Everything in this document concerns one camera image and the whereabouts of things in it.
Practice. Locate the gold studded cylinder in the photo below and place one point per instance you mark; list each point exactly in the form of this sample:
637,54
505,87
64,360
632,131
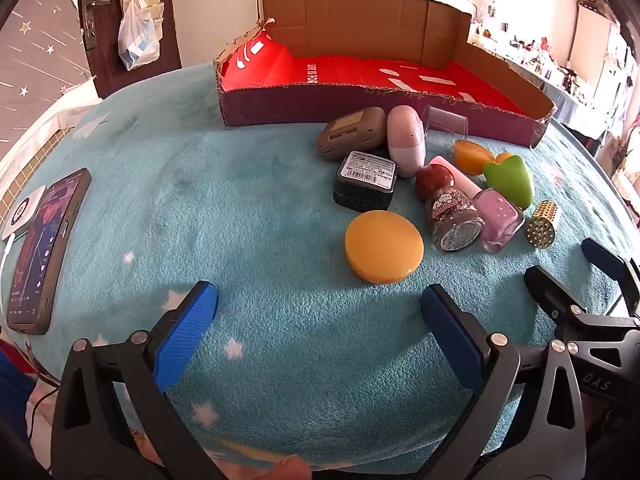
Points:
542,225

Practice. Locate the grey-brown earbud case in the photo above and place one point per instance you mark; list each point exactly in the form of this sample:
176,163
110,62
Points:
350,132

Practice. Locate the glitter bottle with red cap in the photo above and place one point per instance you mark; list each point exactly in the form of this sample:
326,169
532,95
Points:
450,220

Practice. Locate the translucent plastic bag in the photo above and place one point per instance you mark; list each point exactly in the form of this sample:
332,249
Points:
137,40

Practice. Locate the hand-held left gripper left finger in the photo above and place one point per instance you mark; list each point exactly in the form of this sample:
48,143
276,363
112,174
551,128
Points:
190,330

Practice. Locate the pink nail polish bottle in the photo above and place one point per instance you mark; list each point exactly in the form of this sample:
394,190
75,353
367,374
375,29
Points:
497,215

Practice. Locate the orange translucent soap piece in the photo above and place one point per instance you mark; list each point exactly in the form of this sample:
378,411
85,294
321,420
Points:
472,157

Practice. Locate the cluttered table with grey cloth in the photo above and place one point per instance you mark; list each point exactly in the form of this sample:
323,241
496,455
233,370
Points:
565,105

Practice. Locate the black nail polish bottle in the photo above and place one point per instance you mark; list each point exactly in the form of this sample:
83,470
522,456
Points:
365,180

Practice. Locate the white wardrobe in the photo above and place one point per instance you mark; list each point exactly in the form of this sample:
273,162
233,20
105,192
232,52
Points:
590,35

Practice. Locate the person's left hand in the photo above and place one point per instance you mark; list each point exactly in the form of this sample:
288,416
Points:
292,469

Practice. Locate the pink curtain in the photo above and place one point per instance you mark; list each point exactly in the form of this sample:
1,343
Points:
631,155

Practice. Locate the black smartphone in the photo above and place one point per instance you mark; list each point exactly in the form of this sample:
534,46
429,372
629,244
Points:
40,250

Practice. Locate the beige hanging organizer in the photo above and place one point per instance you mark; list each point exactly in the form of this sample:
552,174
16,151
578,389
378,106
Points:
150,10

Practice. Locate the dark brown door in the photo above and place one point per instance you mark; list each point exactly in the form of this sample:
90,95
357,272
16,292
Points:
100,60

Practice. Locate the transparent plastic cup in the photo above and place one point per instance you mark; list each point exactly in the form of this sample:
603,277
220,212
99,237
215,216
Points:
445,122

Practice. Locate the green tulip-shaped sponge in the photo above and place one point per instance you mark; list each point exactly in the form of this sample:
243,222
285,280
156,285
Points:
510,180

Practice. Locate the cardboard box with red lining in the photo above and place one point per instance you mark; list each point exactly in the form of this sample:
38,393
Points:
350,25

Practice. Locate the round orange puck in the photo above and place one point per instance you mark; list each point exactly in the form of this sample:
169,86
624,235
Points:
382,245

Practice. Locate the pink egg-shaped device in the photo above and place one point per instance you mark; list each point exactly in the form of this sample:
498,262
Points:
405,140

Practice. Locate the star-print curtain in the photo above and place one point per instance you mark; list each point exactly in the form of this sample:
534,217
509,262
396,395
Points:
30,60

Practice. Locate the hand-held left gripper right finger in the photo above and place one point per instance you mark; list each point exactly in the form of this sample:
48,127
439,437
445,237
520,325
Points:
450,330

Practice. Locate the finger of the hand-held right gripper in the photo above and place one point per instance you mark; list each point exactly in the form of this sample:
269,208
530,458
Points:
602,257
550,287

